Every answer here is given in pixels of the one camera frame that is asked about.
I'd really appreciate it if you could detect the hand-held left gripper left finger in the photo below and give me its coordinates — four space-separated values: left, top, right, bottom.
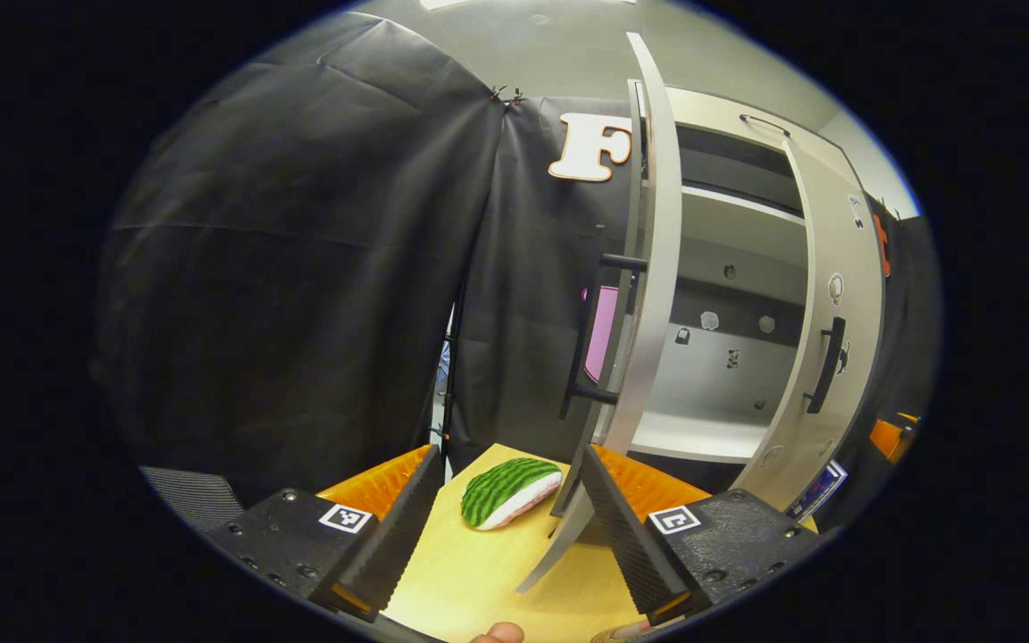
202 444 446 624

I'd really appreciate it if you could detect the white cabinet door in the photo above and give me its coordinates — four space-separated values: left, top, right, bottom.
514 31 685 595
733 138 888 514

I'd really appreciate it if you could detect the grey and white cabinet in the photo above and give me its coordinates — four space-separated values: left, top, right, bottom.
626 79 882 470

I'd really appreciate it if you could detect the white cabinet shelf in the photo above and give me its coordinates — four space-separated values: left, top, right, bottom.
680 183 808 226
593 411 770 465

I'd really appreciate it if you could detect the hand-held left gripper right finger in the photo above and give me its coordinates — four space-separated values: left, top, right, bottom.
580 444 828 626

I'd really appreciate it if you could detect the green striped watermelon slice toy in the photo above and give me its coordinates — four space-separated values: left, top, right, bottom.
461 456 564 531

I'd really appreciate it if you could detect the black door handle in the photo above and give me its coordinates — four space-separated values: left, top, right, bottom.
557 253 649 421
802 316 848 415

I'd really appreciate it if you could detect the white cabinet drawer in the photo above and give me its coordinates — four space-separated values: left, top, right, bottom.
665 86 864 180

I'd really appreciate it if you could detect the black drawer handle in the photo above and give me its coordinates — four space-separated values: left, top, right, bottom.
738 113 792 139

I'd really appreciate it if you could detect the dark blue book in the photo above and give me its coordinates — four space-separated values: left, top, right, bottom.
787 459 849 523

